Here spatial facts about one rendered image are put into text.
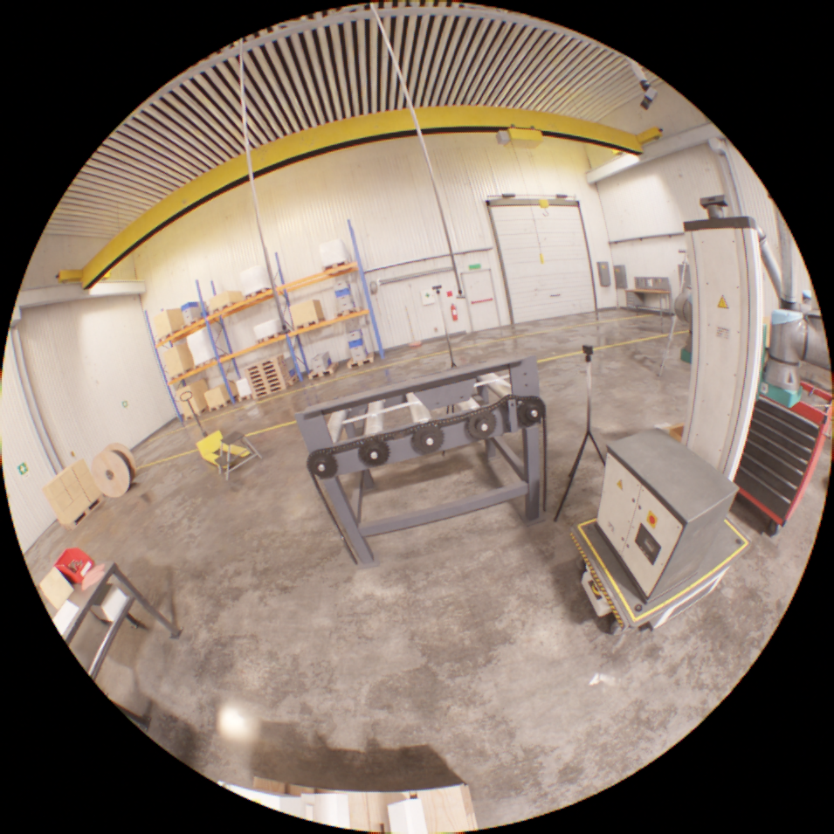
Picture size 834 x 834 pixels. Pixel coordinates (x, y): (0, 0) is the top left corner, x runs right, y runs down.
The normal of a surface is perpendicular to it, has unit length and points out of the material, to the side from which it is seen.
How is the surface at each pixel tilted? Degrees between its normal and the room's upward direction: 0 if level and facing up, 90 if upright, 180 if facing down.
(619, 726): 0
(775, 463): 90
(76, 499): 90
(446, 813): 0
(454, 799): 0
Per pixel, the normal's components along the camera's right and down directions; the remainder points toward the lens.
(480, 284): 0.11, 0.36
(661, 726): -0.22, -0.90
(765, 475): -0.97, 0.25
